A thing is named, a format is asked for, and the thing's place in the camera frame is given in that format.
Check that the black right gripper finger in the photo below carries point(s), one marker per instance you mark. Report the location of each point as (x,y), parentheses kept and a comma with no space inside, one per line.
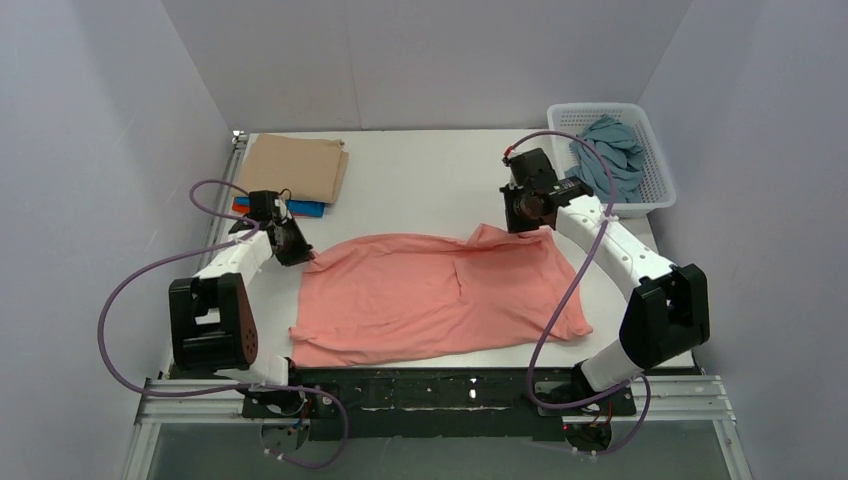
(515,221)
(528,224)

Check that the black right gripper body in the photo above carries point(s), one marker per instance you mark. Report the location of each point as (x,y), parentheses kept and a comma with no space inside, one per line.
(520,216)

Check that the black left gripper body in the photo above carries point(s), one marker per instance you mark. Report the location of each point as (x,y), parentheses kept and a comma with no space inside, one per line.
(295,247)

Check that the pink t-shirt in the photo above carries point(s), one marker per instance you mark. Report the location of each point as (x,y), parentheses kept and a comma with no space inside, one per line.
(402,297)

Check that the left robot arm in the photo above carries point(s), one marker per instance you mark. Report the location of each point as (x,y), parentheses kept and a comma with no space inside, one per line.
(213,327)

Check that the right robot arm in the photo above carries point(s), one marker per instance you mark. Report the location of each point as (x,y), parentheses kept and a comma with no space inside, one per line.
(667,311)

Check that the blue folded t-shirt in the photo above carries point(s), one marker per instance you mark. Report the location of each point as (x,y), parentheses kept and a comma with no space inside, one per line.
(297,208)

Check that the tan folded t-shirt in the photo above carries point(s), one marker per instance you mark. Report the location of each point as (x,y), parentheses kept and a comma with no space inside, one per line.
(311,169)

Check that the teal crumpled t-shirt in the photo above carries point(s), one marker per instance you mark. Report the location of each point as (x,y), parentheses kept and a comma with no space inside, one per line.
(623,154)

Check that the white plastic basket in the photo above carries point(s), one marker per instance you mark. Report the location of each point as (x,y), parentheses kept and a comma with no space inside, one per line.
(656,188)

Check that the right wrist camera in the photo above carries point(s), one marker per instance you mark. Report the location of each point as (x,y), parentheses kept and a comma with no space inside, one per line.
(533,175)

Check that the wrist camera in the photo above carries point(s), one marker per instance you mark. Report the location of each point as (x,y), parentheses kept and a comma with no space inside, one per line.
(267,206)
(533,175)

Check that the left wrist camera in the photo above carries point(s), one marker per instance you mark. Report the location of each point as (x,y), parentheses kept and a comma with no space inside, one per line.
(267,206)

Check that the aluminium frame rail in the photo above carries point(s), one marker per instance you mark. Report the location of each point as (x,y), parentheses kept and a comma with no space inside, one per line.
(667,398)

